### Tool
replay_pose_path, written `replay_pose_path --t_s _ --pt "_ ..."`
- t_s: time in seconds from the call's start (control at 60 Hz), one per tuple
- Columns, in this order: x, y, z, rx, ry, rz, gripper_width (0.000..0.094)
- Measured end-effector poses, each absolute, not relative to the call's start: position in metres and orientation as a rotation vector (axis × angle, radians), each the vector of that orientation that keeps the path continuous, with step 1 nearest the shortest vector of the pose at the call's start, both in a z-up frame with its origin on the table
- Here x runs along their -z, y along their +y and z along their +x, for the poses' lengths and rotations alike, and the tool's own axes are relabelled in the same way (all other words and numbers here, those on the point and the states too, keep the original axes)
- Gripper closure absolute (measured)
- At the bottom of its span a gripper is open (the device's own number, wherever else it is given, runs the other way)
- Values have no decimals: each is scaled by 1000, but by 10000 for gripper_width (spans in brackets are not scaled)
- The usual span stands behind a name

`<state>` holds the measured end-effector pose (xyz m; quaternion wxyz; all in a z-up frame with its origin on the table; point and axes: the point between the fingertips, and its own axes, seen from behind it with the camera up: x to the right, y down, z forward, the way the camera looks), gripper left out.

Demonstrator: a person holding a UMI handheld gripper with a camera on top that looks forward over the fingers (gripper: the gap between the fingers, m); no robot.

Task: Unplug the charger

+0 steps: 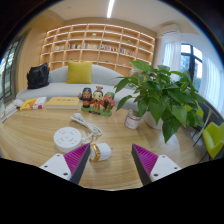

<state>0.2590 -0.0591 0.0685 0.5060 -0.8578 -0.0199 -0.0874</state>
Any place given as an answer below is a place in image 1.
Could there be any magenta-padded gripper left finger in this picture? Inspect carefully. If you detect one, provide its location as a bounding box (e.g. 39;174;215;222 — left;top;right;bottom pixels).
39;143;92;185

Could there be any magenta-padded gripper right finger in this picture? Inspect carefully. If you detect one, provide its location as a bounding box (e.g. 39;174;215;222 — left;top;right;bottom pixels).
131;143;182;186

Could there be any white charger with gold band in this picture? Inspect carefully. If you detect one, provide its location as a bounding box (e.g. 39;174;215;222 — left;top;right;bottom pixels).
89;142;113;163

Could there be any round white power strip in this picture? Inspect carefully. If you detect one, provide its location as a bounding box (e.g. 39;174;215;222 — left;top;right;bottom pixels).
53;126;83;154

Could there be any small white cup red print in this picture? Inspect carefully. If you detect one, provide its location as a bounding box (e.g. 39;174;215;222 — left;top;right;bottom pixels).
124;109;143;130

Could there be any flat yellow book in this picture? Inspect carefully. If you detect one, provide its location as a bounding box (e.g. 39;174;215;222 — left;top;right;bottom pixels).
45;96;80;110

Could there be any three-figure colourful figurine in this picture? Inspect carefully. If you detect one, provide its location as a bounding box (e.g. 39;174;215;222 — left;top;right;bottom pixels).
77;85;116;117

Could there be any green potted plant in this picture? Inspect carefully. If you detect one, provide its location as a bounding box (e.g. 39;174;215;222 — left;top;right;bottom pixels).
113;60;209;144

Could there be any green chair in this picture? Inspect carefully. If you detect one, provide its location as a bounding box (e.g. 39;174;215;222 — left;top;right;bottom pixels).
202;121;224;160

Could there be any yellow and white book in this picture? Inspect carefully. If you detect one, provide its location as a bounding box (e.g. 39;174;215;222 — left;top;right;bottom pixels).
19;96;48;112

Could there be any light grey sofa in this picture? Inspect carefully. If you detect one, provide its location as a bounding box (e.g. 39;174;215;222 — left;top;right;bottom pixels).
15;64;148;111

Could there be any white and red magazine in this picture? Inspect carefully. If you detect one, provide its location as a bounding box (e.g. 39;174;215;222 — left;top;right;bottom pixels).
0;98;24;124

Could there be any yellow cushion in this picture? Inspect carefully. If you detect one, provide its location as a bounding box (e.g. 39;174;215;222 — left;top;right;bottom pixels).
65;61;94;85

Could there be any black bag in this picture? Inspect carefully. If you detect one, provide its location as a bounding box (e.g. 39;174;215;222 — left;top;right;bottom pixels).
26;62;51;90

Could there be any white sheer curtain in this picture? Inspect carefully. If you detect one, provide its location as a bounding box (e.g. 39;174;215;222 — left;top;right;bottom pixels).
162;41;183;73
201;54;224;116

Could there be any dark-framed window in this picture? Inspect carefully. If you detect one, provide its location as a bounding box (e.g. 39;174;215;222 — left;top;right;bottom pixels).
179;43;204;93

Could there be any wooden shelf unit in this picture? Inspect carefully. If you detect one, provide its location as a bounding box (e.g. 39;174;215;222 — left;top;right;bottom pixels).
39;22;157;78

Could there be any white air conditioner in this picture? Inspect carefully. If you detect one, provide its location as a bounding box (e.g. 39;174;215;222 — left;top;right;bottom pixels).
159;22;182;37

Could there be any long ceiling light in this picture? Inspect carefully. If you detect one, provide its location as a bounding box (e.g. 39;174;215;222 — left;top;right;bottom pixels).
106;0;116;19

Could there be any white power cable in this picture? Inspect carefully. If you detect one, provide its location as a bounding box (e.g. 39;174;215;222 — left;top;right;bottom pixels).
69;112;103;143

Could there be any glass door with dark frame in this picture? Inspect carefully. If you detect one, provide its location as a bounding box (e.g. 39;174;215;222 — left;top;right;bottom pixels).
0;31;28;104

